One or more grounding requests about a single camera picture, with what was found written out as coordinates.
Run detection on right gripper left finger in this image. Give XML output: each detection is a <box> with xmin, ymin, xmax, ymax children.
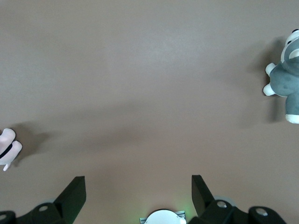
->
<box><xmin>0</xmin><ymin>176</ymin><xmax>87</xmax><ymax>224</ymax></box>

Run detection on grey and white plush husky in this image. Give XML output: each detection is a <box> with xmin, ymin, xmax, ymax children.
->
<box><xmin>263</xmin><ymin>29</ymin><xmax>299</xmax><ymax>124</ymax></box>

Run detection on pink and white plush dog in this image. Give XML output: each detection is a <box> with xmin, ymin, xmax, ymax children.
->
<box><xmin>0</xmin><ymin>128</ymin><xmax>23</xmax><ymax>172</ymax></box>

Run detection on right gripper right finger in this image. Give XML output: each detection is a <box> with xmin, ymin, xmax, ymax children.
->
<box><xmin>188</xmin><ymin>175</ymin><xmax>287</xmax><ymax>224</ymax></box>

